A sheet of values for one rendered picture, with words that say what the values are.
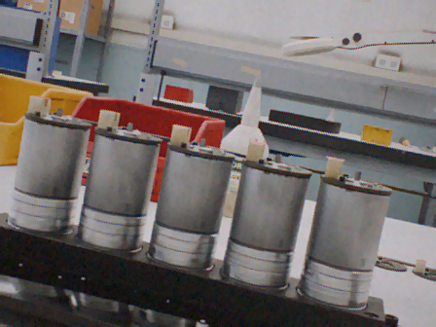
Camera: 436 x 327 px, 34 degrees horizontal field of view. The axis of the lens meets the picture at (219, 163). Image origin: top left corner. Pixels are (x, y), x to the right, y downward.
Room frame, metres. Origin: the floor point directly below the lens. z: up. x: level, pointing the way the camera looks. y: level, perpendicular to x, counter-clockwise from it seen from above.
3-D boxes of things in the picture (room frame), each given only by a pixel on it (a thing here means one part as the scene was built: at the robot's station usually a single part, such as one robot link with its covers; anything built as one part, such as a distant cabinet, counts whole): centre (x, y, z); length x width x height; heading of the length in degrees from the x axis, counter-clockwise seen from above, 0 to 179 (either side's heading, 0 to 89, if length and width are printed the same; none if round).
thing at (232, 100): (2.70, 0.02, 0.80); 0.15 x 0.12 x 0.10; 171
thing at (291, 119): (2.72, -0.29, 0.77); 0.24 x 0.16 x 0.04; 65
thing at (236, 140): (0.49, -0.02, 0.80); 0.03 x 0.03 x 0.10
